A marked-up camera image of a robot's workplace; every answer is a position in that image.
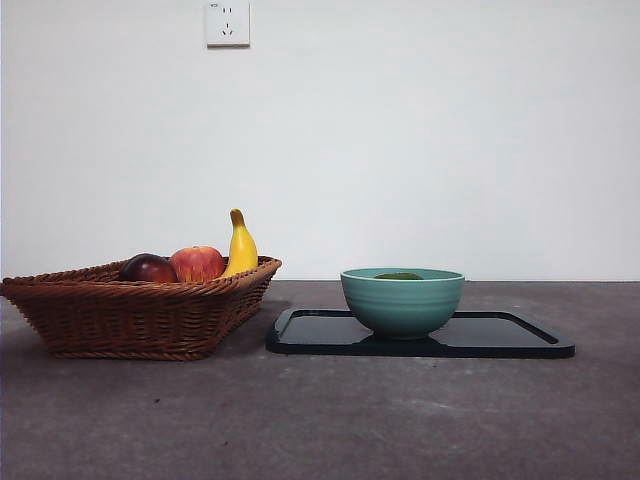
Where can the green avocado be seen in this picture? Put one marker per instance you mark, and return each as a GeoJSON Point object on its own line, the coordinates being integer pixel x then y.
{"type": "Point", "coordinates": [398, 276]}

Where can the teal ceramic bowl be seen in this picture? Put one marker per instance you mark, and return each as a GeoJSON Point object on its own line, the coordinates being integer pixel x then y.
{"type": "Point", "coordinates": [402, 310]}

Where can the yellow banana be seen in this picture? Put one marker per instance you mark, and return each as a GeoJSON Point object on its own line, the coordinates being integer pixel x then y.
{"type": "Point", "coordinates": [242, 250]}

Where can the red yellow apple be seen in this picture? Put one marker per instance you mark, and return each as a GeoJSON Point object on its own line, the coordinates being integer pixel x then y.
{"type": "Point", "coordinates": [200, 262]}

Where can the dark red round fruit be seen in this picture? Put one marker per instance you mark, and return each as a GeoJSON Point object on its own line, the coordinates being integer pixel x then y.
{"type": "Point", "coordinates": [147, 270]}

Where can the black rectangular tray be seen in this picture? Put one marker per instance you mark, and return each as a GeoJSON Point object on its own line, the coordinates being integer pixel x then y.
{"type": "Point", "coordinates": [500, 335]}

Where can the brown woven wicker basket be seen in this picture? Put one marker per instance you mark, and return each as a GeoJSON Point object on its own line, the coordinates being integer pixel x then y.
{"type": "Point", "coordinates": [125, 320]}

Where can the white wall socket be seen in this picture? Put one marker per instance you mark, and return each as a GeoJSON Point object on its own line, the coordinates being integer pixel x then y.
{"type": "Point", "coordinates": [228, 25]}

